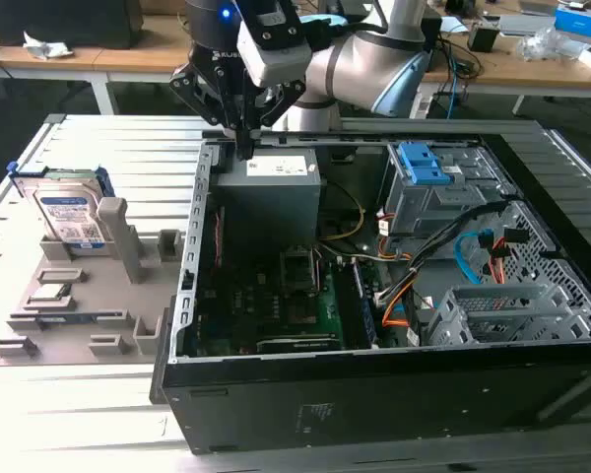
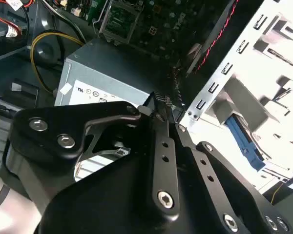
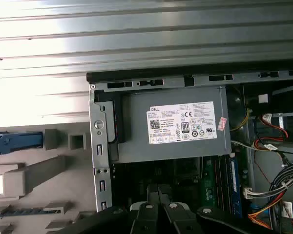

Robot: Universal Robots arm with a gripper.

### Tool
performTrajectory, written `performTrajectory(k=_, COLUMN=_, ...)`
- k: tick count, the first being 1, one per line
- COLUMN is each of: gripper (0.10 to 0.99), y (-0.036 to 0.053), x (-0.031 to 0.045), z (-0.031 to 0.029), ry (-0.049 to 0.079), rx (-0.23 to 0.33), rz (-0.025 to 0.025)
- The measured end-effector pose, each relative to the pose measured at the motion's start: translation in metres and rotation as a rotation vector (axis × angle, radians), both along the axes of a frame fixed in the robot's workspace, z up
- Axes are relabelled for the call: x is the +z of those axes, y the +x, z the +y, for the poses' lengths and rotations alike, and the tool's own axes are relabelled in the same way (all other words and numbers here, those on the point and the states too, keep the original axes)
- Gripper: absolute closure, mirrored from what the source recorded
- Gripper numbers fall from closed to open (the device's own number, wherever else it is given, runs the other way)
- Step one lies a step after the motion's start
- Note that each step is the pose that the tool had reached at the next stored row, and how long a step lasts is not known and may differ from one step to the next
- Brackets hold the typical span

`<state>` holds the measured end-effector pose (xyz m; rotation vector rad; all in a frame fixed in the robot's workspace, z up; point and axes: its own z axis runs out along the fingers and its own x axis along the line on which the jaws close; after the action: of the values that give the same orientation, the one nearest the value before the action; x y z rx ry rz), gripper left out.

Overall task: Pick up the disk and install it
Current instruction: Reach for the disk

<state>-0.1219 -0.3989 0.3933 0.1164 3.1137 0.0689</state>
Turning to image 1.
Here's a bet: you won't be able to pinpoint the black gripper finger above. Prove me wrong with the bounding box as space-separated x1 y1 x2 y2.
248 77 308 162
168 62 250 162

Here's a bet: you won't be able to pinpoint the hard disk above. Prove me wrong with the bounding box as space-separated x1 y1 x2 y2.
7 162 112 250

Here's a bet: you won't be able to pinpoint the blue empty disk carrier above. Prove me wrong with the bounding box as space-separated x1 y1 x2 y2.
397 142 449 187

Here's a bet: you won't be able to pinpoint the grey disk bay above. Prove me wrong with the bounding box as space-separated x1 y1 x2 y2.
426 283 591 346

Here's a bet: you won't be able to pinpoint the long wooden desk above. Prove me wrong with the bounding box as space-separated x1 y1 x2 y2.
0 0 591 117

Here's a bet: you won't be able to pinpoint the grey power supply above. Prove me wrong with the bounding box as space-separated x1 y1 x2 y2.
210 147 326 247

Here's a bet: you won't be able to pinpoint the large black box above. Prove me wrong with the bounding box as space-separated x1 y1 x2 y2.
0 0 144 50

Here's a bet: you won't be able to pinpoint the metal socket cover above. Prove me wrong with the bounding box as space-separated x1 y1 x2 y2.
279 245 322 298

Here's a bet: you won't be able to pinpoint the crumpled white paper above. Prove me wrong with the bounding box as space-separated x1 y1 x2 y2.
23 32 74 61

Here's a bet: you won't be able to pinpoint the grey metal drive cage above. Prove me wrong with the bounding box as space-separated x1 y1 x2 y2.
381 142 516 237

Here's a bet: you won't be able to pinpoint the green motherboard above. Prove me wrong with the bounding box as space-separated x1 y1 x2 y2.
196 255 390 356

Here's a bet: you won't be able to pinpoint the small black cube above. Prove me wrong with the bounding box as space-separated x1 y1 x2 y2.
467 24 501 53

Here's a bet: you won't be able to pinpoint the black RAM slot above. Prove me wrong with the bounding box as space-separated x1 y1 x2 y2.
332 260 363 349

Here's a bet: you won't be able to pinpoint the CPU socket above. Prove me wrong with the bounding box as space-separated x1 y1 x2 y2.
285 301 321 329

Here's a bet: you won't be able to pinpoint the installed RAM stick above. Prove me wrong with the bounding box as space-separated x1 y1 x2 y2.
350 260 379 346

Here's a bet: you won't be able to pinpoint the grey parts rack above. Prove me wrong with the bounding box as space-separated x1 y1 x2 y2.
0 196 186 369

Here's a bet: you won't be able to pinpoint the black graphics card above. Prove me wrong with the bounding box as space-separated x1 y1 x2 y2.
255 334 341 354

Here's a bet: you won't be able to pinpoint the silver CPU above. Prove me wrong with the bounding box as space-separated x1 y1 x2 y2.
32 284 73 302

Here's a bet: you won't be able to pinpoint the flat grey box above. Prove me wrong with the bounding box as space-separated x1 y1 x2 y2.
496 13 558 36

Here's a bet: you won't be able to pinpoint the RAM stick with blue label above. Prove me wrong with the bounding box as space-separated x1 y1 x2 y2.
36 312 102 326

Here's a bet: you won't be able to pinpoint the clear plastic bag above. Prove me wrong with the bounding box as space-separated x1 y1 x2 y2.
516 27 572 63

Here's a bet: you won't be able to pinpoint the blue cardboard box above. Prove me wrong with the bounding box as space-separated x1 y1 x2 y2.
554 2 591 38

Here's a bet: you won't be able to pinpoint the black PC case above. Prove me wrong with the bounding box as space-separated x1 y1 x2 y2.
150 128 591 457

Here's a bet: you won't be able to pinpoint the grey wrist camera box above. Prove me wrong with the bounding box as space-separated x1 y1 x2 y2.
235 0 312 89

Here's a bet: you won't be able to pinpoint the yellow wire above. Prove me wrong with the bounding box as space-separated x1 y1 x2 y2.
317 179 365 242

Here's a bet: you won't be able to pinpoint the black cable bundle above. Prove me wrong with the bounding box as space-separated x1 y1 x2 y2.
373 199 511 306

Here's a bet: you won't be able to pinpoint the blue wire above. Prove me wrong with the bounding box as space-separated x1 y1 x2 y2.
453 230 493 286

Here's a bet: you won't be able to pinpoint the long orange wire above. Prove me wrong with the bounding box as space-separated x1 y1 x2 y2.
381 280 425 329

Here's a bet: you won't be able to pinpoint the short orange wire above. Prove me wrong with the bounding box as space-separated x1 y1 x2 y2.
487 236 511 285

